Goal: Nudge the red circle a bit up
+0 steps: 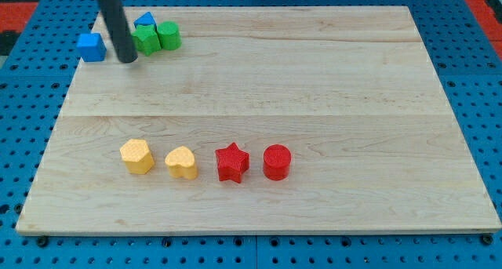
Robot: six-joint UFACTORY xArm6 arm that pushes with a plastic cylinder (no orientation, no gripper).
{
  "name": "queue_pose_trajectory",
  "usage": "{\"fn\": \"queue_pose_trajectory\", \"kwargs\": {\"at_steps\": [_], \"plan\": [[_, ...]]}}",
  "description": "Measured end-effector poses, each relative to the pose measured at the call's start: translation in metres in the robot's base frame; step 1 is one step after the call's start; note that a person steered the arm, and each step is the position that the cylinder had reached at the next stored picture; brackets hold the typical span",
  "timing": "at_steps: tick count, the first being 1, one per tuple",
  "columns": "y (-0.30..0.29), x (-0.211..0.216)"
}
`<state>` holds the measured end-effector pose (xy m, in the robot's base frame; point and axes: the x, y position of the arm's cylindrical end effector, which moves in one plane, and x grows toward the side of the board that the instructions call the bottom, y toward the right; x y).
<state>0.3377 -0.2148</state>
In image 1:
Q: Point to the red star block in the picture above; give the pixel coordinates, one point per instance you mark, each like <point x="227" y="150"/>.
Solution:
<point x="231" y="163"/>

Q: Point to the red cylinder block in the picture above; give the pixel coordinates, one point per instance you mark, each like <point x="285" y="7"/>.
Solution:
<point x="276" y="162"/>

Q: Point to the yellow heart block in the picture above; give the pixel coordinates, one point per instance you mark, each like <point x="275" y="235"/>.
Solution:
<point x="181" y="163"/>

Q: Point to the yellow hexagon block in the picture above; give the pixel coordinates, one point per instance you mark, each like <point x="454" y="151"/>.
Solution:
<point x="137" y="156"/>

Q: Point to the light wooden board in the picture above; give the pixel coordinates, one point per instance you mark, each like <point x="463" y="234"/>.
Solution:
<point x="351" y="91"/>

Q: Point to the green cylinder block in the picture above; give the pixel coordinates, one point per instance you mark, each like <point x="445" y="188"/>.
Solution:
<point x="169" y="35"/>

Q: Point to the green star block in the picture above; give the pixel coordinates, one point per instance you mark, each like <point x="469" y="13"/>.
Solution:
<point x="146" y="39"/>

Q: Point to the blue triangle block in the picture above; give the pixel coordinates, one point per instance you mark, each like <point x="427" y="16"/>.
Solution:
<point x="146" y="19"/>

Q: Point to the blue cube block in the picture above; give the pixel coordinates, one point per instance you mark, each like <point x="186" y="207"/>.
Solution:
<point x="91" y="47"/>

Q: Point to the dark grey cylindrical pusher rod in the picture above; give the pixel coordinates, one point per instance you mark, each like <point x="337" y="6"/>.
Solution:
<point x="118" y="29"/>

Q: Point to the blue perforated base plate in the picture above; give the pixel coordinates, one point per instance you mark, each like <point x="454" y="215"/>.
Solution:
<point x="37" y="74"/>

